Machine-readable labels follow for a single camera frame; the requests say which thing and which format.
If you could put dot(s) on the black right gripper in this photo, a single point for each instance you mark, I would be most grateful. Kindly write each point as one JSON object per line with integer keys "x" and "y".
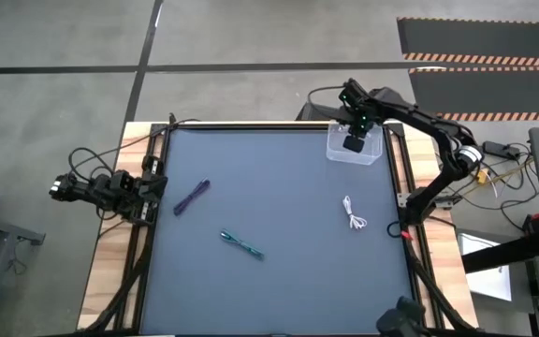
{"x": 358, "y": 110}

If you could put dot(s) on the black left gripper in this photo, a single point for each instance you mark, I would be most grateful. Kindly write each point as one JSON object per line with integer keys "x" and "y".
{"x": 124, "y": 183}

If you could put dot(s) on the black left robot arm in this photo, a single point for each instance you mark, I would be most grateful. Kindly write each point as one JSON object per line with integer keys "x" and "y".
{"x": 87, "y": 189}

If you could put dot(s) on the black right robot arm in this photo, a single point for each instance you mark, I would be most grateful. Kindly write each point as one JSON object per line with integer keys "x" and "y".
{"x": 438, "y": 126}

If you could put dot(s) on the clear plastic bin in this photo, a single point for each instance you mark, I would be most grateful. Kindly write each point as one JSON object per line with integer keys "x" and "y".
{"x": 372, "y": 156}

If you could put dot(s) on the black stand base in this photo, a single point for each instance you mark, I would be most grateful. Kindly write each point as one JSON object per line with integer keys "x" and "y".
{"x": 316, "y": 112}

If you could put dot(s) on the yellow connector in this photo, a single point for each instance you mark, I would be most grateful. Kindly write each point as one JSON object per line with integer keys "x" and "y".
{"x": 483, "y": 177}

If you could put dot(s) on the black power adapter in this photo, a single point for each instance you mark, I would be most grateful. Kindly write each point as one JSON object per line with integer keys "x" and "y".
{"x": 499, "y": 149}

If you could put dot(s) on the black hazard-striped floor mat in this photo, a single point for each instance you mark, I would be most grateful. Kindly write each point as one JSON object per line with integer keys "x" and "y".
{"x": 485, "y": 39}
{"x": 508, "y": 93}

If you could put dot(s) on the white floor box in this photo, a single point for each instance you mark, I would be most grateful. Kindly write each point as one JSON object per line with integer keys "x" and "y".
{"x": 485, "y": 281}

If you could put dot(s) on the black aluminium table frame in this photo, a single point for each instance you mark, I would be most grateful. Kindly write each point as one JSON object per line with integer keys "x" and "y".
{"x": 251, "y": 125}

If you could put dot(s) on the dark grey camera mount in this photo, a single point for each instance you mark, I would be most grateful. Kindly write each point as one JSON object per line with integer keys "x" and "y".
{"x": 403, "y": 318}

